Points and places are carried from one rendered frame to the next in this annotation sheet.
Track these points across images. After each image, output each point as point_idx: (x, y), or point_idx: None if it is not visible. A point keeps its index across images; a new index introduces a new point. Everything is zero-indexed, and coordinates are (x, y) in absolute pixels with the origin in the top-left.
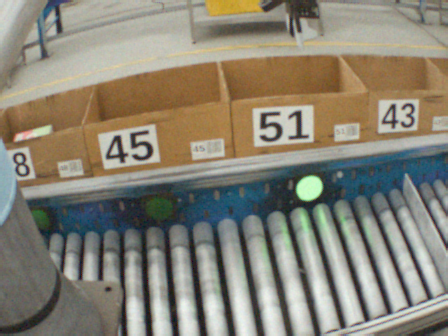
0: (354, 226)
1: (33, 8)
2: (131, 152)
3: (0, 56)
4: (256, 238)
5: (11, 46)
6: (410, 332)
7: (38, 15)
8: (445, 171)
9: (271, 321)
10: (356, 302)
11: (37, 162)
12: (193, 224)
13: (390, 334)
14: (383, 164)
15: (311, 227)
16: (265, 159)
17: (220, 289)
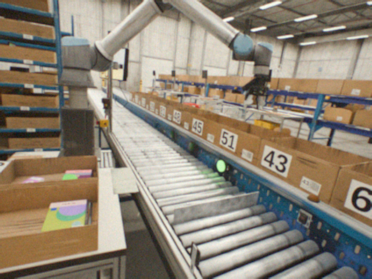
0: (213, 185)
1: (122, 31)
2: (197, 128)
3: (112, 38)
4: (194, 166)
5: (115, 38)
6: (148, 221)
7: (126, 35)
8: (302, 227)
9: (150, 170)
10: (161, 187)
11: (181, 118)
12: (199, 161)
13: (144, 207)
14: (255, 181)
15: (208, 176)
16: (217, 148)
17: (167, 164)
